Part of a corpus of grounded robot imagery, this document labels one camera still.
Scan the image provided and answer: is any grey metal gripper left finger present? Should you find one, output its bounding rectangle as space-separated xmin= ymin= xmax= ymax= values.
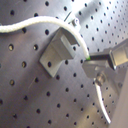
xmin=82 ymin=38 xmax=128 ymax=86

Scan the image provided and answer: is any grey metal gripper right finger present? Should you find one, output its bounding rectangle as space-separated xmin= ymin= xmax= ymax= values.
xmin=109 ymin=69 xmax=128 ymax=128

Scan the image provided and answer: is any white cable with coloured marks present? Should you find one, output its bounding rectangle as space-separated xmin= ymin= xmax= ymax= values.
xmin=0 ymin=15 xmax=112 ymax=125

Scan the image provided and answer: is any left grey cable clip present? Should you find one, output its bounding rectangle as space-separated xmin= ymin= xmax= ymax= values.
xmin=40 ymin=28 xmax=78 ymax=77

